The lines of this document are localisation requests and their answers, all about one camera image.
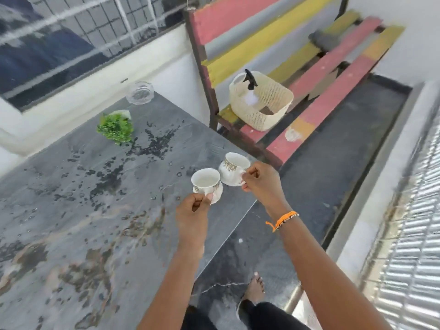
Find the grey cloth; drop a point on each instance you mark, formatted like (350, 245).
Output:
(323, 39)

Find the clear glass ashtray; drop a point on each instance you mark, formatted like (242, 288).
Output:
(140, 93)

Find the black spray bottle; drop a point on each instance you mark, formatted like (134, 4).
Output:
(250, 84)

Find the white teacup with gold print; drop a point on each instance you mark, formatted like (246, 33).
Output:
(233, 170)
(206, 183)

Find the cream woven basket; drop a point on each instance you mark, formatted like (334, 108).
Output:
(261, 103)

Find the green artificial plant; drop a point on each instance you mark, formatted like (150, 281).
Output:
(116, 127)

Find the metal louvre window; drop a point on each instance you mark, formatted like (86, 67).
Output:
(409, 237)

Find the person's right hand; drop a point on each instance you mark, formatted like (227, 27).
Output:
(264, 188)

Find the orange thread wristband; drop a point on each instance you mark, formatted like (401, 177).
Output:
(282, 219)

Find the person's black trousers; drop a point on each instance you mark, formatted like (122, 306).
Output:
(254, 316)

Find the person's left hand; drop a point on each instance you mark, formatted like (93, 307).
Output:
(192, 219)

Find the person's right forearm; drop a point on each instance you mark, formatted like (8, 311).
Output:
(326, 271)

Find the person's left forearm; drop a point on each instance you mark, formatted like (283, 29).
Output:
(172, 288)

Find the person's left thumb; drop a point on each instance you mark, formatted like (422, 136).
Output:
(205, 199)

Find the colourful wooden bench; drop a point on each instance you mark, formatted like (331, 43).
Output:
(292, 72)

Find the person's right thumb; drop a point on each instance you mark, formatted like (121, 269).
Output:
(250, 172)

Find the window with metal grille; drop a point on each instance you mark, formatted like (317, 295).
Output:
(68, 41)

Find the person's foot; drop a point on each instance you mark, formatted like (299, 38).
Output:
(254, 288)

